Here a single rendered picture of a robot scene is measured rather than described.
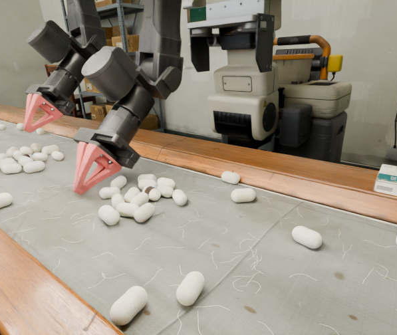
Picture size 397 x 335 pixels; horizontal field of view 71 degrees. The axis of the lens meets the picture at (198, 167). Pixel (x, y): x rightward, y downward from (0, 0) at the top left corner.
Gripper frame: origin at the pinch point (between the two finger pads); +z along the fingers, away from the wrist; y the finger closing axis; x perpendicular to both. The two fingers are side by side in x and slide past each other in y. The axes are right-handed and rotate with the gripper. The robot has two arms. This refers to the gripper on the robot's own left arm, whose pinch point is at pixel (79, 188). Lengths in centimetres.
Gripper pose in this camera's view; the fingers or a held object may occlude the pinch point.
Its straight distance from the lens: 48.1
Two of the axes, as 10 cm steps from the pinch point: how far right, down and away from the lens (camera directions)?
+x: 4.2, 5.0, 7.5
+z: -4.3, 8.4, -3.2
